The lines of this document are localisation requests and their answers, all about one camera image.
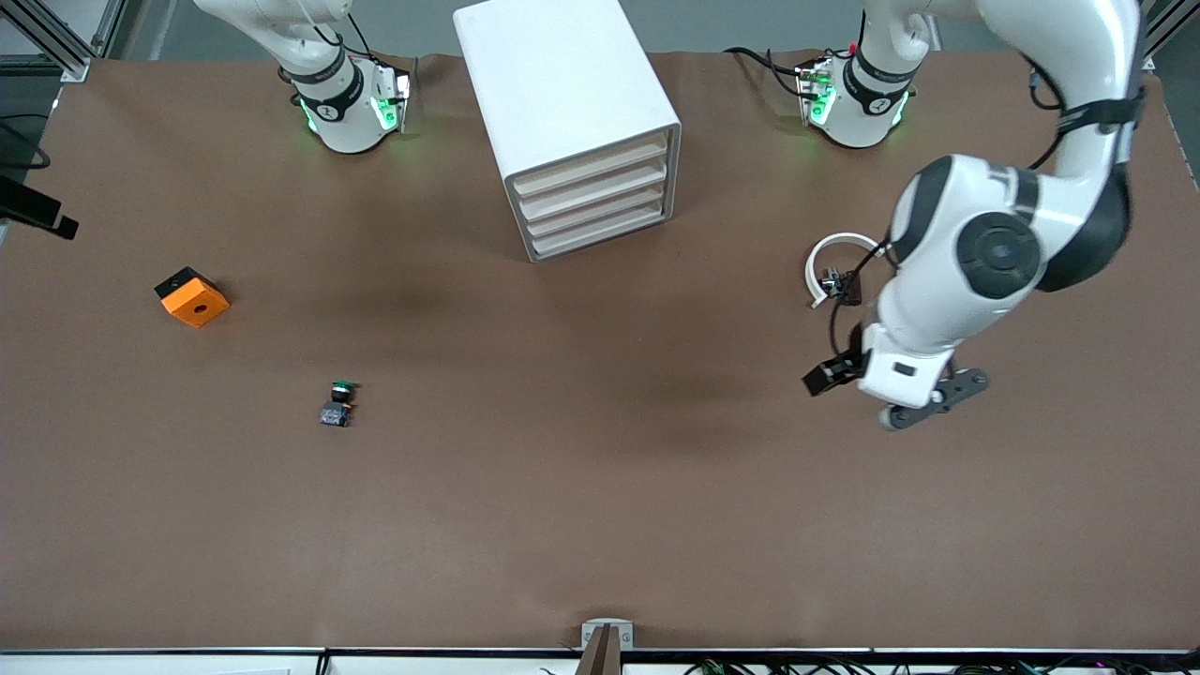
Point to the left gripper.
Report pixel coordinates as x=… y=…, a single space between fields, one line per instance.
x=827 y=375

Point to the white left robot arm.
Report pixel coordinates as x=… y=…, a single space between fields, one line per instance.
x=1078 y=56

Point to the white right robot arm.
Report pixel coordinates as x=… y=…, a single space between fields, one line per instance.
x=337 y=122

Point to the green push button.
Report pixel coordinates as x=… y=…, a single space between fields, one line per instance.
x=336 y=412

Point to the dark brown contact block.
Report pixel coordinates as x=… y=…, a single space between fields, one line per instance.
x=848 y=287

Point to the orange and black box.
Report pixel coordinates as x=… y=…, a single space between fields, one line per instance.
x=195 y=305

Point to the brown paper table cover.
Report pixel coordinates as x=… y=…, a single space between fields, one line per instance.
x=600 y=469

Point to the aluminium frame profile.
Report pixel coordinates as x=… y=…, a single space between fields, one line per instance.
x=1162 y=37
x=56 y=42

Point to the grey metal bracket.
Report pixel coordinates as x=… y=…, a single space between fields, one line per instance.
x=591 y=630

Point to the white table edge rail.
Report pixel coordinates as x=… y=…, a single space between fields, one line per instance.
x=187 y=661

